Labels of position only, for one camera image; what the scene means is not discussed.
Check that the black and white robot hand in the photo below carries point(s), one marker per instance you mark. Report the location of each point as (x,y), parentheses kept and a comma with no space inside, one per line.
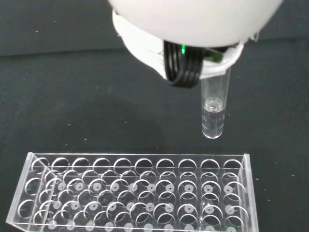
(193,21)

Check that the clear acrylic test tube rack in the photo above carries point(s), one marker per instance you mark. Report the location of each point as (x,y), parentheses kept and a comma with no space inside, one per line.
(135,193)

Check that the black bench cloth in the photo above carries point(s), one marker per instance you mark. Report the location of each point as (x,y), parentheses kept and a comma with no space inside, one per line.
(60,96)

